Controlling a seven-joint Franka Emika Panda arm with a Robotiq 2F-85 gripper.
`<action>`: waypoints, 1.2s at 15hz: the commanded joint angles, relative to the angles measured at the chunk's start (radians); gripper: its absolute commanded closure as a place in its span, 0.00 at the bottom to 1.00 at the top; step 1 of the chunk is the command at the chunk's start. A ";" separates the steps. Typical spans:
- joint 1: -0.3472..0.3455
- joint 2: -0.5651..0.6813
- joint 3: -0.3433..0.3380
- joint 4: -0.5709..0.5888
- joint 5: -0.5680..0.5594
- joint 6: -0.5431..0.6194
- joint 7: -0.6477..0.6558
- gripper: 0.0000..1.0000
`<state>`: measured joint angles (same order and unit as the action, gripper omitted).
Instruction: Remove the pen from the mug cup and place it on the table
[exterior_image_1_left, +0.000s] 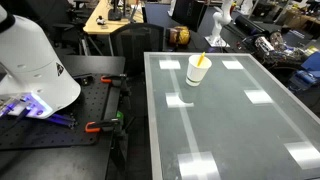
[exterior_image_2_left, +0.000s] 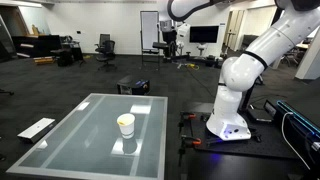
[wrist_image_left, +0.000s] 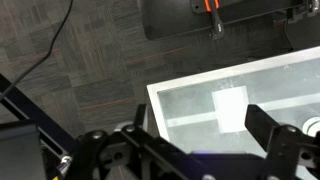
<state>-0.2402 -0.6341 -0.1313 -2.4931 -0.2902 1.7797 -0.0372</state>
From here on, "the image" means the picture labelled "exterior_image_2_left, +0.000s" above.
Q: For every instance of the black office chair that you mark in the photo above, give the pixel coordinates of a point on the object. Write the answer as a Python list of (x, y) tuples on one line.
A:
[(107, 53)]

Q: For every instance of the yellow pen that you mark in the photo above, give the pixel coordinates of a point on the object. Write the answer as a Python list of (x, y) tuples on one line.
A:
[(121, 123)]

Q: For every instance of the small black power box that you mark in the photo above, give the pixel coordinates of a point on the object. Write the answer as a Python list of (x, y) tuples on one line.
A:
[(271, 111)]

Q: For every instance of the yellow wooden pieces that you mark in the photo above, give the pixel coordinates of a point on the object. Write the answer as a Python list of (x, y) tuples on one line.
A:
[(44, 60)]

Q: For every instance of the grey office chair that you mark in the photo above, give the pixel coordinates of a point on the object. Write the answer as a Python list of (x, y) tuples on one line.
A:
[(104, 38)]

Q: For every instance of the orange black clamp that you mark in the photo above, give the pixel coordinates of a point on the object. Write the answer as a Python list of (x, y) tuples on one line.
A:
[(187, 116), (190, 141)]

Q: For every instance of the white paper cup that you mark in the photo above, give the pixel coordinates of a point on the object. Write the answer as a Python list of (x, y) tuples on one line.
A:
[(126, 128)]

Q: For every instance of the black cart with equipment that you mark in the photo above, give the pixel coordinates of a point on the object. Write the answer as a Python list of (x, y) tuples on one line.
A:
[(68, 51)]

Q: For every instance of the black computer case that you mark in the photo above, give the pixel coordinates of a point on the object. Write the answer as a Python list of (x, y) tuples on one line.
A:
[(133, 86)]

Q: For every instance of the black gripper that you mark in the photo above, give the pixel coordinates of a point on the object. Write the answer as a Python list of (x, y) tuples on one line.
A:
[(170, 37)]

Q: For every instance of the black controller box blue light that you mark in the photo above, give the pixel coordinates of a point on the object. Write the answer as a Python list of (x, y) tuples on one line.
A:
[(300, 130)]

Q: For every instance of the black low cabinet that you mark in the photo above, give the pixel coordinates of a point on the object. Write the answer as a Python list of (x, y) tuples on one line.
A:
[(36, 46)]

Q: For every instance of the white whiteboard on stand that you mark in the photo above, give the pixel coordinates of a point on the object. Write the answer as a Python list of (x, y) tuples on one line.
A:
[(149, 30)]

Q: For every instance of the white wrist mount box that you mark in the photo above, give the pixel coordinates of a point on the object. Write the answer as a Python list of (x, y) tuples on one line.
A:
[(183, 32)]

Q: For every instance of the black TV screen on stand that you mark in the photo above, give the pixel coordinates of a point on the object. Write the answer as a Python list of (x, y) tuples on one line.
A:
[(204, 34)]

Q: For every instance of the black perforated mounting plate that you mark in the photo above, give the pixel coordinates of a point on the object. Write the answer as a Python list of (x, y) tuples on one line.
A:
[(266, 145)]

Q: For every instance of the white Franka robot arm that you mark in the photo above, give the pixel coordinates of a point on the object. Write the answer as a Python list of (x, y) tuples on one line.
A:
[(233, 73)]

